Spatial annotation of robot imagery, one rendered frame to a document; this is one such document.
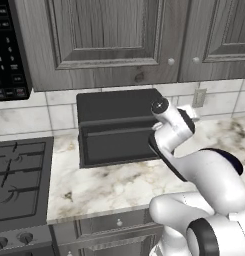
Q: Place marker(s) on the grey wall socket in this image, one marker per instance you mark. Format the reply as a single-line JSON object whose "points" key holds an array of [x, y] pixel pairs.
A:
{"points": [[199, 98]]}

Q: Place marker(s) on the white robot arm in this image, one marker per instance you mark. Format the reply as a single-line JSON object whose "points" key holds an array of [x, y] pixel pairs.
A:
{"points": [[214, 186]]}

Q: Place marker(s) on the black microwave oven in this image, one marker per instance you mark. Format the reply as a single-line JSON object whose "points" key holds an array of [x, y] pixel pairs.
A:
{"points": [[9, 50]]}

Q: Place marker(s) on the dark grey toaster oven door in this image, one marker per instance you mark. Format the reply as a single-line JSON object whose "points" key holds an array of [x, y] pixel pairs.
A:
{"points": [[117, 146]]}

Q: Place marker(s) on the small silver base cupboard knob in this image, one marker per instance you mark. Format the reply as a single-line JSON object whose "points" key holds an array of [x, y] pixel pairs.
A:
{"points": [[70, 254]]}

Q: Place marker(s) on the round silver cupboard knob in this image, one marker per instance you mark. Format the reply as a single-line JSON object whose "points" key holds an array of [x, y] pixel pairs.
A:
{"points": [[196, 60], [171, 61]]}

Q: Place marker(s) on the small silver drawer knob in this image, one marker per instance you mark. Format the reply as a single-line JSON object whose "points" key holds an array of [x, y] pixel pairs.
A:
{"points": [[119, 222]]}

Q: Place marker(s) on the wide grey wood cupboard door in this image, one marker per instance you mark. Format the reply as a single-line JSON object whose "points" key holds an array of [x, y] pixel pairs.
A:
{"points": [[104, 36]]}

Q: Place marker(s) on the grey wood base cupboard door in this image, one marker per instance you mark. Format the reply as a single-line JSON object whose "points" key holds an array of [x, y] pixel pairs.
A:
{"points": [[107, 245]]}

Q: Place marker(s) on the dark grey toaster oven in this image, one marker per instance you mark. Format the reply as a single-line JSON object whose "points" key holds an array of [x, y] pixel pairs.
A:
{"points": [[114, 106]]}

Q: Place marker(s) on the narrow grey wood cupboard door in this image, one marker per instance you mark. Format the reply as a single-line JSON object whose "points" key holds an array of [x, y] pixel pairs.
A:
{"points": [[224, 36]]}

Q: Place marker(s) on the dark round hob knob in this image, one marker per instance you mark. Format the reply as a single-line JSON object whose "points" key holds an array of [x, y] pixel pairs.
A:
{"points": [[26, 237], [0, 242]]}

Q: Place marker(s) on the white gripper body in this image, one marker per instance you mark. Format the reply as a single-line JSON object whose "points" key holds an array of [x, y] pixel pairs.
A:
{"points": [[191, 112]]}

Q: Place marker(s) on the black gas hob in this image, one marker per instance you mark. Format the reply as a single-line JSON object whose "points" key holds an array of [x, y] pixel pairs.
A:
{"points": [[17, 180]]}

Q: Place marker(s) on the grey wood drawer front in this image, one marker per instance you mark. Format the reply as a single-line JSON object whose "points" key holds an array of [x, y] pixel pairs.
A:
{"points": [[104, 223]]}

